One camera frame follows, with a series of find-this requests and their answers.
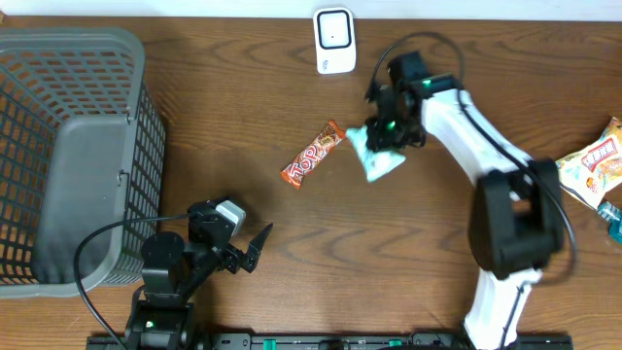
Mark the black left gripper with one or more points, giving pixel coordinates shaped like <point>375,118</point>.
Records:
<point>234,259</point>

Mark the orange Top chocolate bar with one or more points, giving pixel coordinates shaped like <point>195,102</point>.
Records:
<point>312,155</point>

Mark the teal wet wipes pack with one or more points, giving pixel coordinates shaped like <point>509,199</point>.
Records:
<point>375,164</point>

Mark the yellow wiper bag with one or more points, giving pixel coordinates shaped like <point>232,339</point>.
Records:
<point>590,173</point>

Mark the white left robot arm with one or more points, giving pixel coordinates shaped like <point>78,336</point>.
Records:
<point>175,268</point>

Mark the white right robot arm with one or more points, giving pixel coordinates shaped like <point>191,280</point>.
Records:
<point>517,222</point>

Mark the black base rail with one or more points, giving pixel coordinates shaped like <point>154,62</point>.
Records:
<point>419,340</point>

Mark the grey plastic basket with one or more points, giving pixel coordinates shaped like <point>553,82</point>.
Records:
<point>82,151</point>

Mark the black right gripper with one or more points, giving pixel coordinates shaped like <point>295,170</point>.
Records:
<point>377,141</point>

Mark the blue mouthwash bottle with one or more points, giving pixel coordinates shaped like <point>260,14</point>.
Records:
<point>612,215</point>

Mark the white barcode scanner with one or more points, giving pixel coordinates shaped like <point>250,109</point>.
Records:
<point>335,40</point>

